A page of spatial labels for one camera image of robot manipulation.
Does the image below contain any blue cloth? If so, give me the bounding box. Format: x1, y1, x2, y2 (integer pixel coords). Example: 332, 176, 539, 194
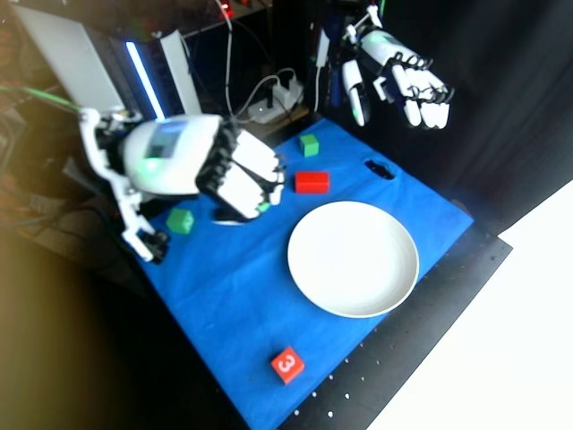
133, 116, 475, 430

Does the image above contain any white cable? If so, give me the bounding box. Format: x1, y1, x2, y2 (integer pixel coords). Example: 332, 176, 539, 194
213, 0, 252, 126

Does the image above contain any green cable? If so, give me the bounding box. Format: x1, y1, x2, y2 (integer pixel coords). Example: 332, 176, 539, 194
0, 84, 84, 113

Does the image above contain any red cube with number three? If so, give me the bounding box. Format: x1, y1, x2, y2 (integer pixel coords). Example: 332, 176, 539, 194
269, 346, 306, 385

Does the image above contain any red rectangular block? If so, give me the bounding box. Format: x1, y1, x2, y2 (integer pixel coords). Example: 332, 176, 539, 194
294, 171, 331, 194

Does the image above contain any white power strip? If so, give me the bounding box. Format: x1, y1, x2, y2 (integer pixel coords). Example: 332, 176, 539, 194
247, 78, 304, 125

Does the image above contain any white computer tower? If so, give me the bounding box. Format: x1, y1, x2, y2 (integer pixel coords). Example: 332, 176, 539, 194
13, 4, 202, 122

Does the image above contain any white round plate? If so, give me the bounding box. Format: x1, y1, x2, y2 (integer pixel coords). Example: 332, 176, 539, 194
286, 200, 421, 320

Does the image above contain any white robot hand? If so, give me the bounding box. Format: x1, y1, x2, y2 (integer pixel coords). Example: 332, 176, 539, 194
341, 27, 457, 131
119, 114, 287, 228

